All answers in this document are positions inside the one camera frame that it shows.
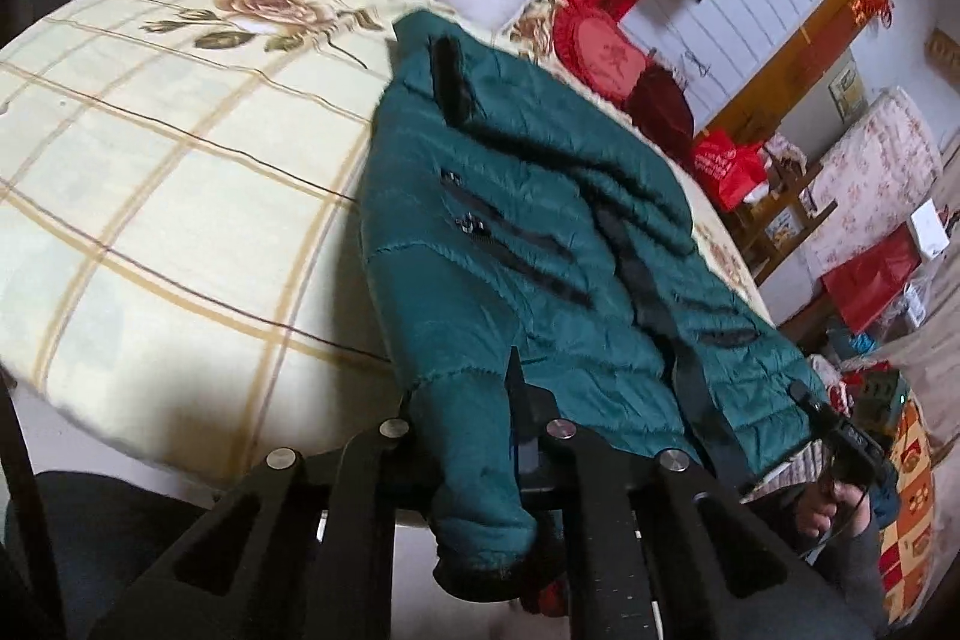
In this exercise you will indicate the floral mattress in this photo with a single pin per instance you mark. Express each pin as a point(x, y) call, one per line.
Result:
point(877, 175)

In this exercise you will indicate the person's right hand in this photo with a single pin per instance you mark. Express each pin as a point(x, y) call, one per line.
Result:
point(832, 509)

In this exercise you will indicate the green down jacket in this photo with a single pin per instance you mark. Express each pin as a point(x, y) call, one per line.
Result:
point(525, 235)

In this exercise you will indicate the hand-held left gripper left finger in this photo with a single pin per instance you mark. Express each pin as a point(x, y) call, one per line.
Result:
point(360, 535)

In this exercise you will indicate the person's right forearm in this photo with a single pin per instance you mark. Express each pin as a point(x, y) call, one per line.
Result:
point(855, 572)

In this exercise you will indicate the bed with floral checked blanket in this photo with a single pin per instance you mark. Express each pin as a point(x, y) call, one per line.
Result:
point(187, 197)

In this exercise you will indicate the orange patterned mat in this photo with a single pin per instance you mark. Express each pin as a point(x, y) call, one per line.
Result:
point(907, 520)

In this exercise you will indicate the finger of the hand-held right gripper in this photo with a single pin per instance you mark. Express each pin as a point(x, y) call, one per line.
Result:
point(806, 403)

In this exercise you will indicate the red heart-shaped pillow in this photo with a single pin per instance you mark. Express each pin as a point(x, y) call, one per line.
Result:
point(600, 54)

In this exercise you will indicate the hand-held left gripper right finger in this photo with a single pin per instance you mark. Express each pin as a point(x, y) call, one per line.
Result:
point(525, 452)

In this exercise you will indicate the dark red velvet pillow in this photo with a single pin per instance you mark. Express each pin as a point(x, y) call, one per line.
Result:
point(660, 107)

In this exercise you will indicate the green box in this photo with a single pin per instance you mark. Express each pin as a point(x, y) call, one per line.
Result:
point(883, 400)

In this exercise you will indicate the white box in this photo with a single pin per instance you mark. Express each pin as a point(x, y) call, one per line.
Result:
point(930, 229)

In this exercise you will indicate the red gift bag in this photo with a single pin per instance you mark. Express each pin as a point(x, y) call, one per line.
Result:
point(870, 280)

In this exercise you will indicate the red shopping bag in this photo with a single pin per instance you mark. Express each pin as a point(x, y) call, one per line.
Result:
point(724, 167)

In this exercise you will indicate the framed wall picture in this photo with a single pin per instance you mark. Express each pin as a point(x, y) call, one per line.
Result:
point(847, 88)

